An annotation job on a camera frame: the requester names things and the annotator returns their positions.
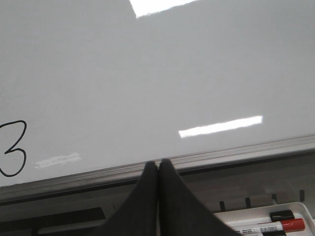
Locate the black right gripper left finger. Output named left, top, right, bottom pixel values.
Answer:
left=92, top=162, right=158, bottom=236

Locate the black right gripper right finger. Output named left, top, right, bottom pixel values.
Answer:
left=158, top=159, right=239, bottom=236

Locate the white whiteboard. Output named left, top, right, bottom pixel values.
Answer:
left=0, top=0, right=315, bottom=204

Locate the grey pegboard panel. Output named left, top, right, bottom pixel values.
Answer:
left=108, top=154, right=315, bottom=236

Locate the white plastic marker tray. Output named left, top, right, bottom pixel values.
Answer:
left=214, top=202, right=315, bottom=236

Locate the black-capped marker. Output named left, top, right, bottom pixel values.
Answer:
left=269, top=209, right=295, bottom=222

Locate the red-capped marker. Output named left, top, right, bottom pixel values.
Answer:
left=231, top=218, right=306, bottom=235

